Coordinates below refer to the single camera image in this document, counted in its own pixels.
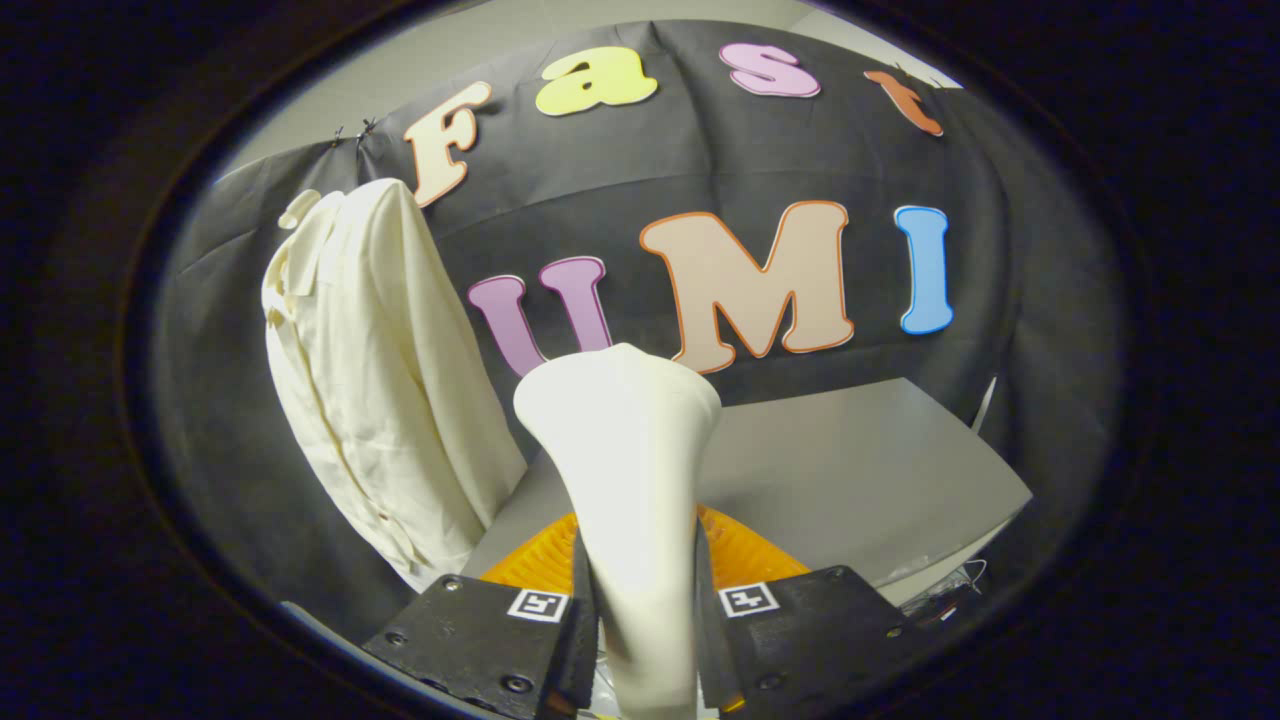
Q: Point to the cream button-up shirt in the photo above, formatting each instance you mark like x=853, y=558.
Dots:
x=380, y=380

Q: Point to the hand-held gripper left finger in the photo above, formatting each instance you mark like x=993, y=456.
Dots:
x=585, y=650

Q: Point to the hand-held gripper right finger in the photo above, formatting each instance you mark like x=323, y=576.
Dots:
x=708, y=650

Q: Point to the grey cabinet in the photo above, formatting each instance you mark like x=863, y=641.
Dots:
x=850, y=470

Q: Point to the white garment steamer head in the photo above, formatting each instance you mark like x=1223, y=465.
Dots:
x=630, y=470

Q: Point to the cream hanger hook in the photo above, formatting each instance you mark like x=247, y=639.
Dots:
x=298, y=208

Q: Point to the black backdrop cloth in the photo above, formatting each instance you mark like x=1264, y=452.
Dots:
x=1000, y=300

